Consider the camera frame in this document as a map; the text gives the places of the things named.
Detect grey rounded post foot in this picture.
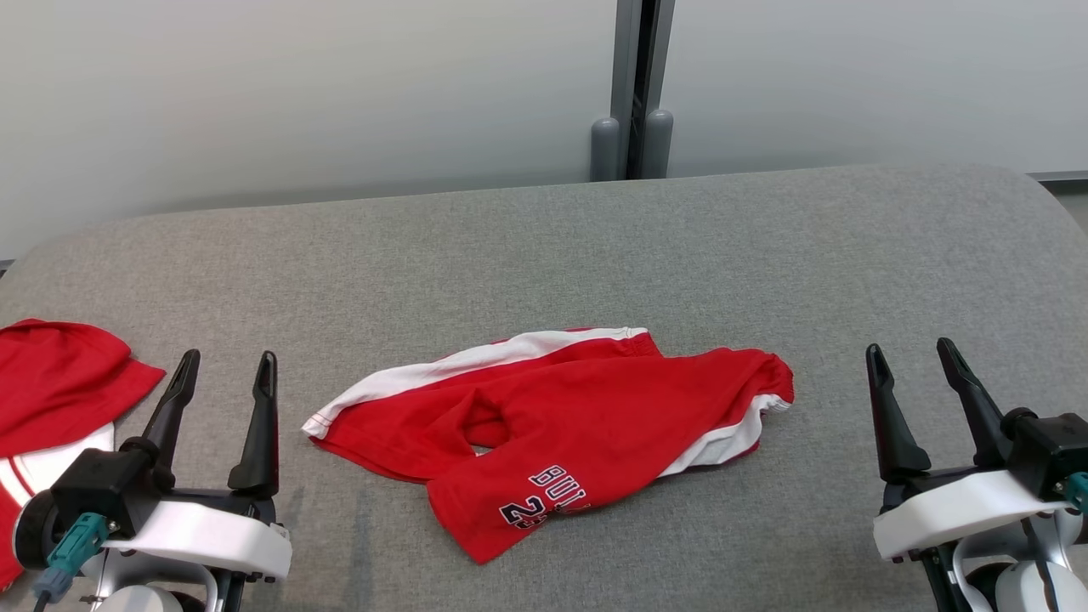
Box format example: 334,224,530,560
591,117,622,183
643,108,675,179

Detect red t-shirt with white trim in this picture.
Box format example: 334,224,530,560
0,319,167,592

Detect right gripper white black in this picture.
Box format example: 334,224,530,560
866,337,1074,563

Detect grey partition post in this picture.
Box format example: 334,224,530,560
610,0,677,181

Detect red shorts with white stripes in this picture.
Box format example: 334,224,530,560
302,326,796,565

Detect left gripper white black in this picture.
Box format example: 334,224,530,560
109,348,292,582

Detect left teal plug black cable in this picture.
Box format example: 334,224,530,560
32,512,113,612

